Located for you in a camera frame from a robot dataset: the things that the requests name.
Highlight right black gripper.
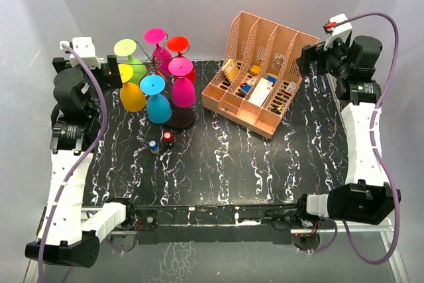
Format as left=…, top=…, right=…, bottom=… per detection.
left=296, top=36, right=351, bottom=80

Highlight orange wine glass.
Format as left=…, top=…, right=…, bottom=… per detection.
left=118, top=64, right=146, bottom=113

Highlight green wine glass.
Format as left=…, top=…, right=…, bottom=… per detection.
left=114, top=38, right=148, bottom=85

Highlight magenta wine glass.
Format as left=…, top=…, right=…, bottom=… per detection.
left=168, top=57, right=196, bottom=108
left=144, top=28, right=172, bottom=77

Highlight blue wine glass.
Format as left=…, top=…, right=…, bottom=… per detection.
left=140, top=75, right=172, bottom=124

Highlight red wine glass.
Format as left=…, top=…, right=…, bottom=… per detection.
left=166, top=36, right=196, bottom=84

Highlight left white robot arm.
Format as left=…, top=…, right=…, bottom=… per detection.
left=25, top=55, right=137, bottom=268

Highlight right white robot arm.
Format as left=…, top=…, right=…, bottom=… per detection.
left=295, top=35, right=401, bottom=228

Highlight metal wine glass rack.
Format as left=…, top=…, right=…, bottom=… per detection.
left=151, top=34, right=195, bottom=130

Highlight pink desk file organizer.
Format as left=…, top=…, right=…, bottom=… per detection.
left=202, top=12, right=319, bottom=139

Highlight orange sponge block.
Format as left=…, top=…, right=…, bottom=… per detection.
left=248, top=65, right=260, bottom=76

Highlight white card box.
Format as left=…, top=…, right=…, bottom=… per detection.
left=248, top=78, right=274, bottom=107

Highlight blue eraser block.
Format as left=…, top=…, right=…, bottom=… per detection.
left=238, top=84, right=252, bottom=96

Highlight red capped small bottle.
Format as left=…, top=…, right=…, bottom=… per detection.
left=163, top=131, right=175, bottom=148

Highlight blue capped small bottle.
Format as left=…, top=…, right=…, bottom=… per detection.
left=148, top=141, right=160, bottom=154

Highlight yellow spiral notebook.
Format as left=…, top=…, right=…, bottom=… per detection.
left=221, top=59, right=240, bottom=83

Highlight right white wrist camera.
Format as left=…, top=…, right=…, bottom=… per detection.
left=323, top=13, right=352, bottom=50

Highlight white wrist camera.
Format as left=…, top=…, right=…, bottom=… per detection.
left=60, top=36, right=101, bottom=69
left=323, top=13, right=352, bottom=50

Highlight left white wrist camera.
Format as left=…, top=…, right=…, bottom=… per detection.
left=60, top=36, right=101, bottom=69

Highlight aluminium frame rail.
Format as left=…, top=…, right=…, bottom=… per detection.
left=24, top=198, right=395, bottom=282

